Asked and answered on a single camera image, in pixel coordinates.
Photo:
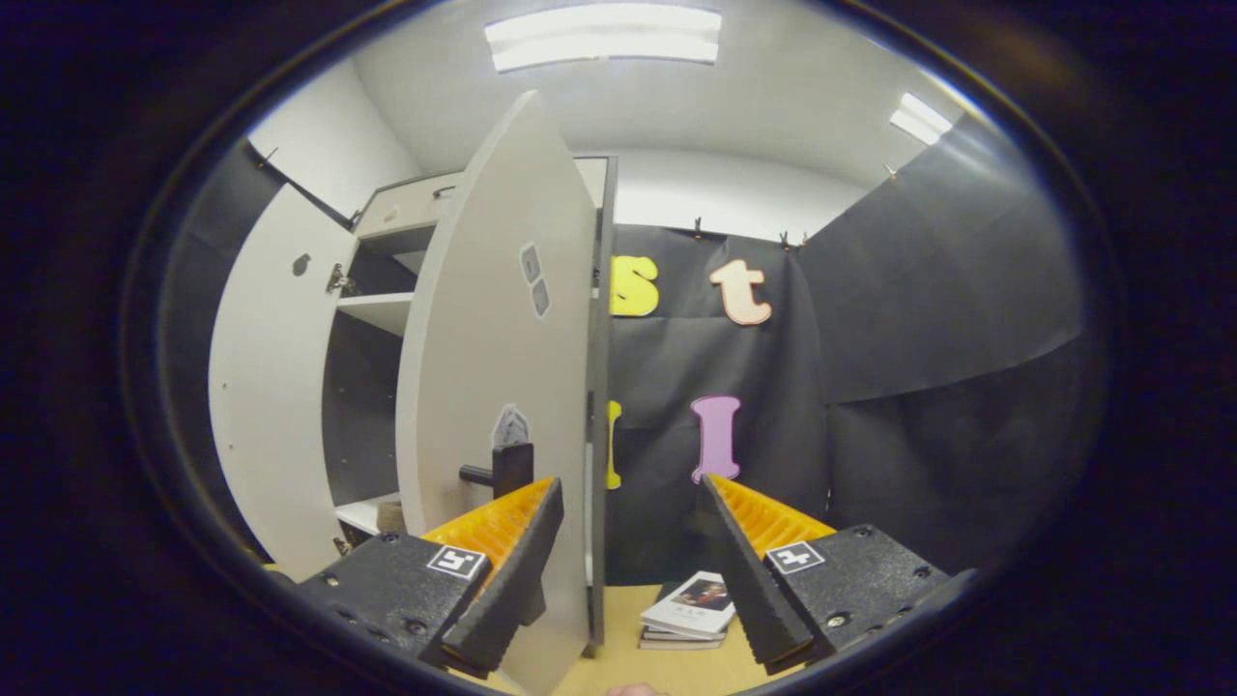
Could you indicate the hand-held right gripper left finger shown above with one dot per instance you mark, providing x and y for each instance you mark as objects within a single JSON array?
[{"x": 512, "y": 590}]

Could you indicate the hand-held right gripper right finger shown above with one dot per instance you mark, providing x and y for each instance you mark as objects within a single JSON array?
[{"x": 749, "y": 590}]

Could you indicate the brown shoe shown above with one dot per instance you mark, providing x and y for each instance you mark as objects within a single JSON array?
[{"x": 389, "y": 517}]

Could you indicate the white cabinet door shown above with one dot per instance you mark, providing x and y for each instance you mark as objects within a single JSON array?
[
  {"x": 483, "y": 338},
  {"x": 271, "y": 387}
]

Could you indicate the white shoe cabinet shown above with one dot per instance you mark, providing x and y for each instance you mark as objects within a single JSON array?
[{"x": 387, "y": 309}]

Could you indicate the white cabinet drawer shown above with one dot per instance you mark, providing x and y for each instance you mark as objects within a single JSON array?
[{"x": 406, "y": 208}]

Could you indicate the white photo cover book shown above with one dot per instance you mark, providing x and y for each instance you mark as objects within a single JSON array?
[{"x": 691, "y": 599}]

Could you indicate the dark-edged book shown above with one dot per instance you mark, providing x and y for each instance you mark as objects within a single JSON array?
[{"x": 676, "y": 641}]

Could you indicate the small ceiling light panel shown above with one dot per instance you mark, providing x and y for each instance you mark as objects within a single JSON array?
[{"x": 921, "y": 118}]

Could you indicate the large ceiling light panel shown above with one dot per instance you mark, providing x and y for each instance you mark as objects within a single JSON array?
[{"x": 604, "y": 39}]

